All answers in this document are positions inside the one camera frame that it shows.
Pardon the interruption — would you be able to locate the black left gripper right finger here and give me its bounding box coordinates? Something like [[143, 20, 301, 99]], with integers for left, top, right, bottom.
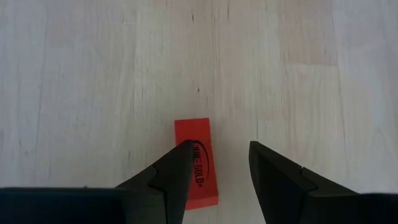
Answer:
[[248, 141, 358, 224]]

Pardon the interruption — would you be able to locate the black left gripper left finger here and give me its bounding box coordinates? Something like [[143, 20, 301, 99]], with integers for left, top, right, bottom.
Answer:
[[114, 139, 195, 224]]

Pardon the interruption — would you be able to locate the red eraser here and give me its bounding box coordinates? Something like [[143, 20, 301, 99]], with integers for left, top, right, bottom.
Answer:
[[174, 117, 220, 211]]

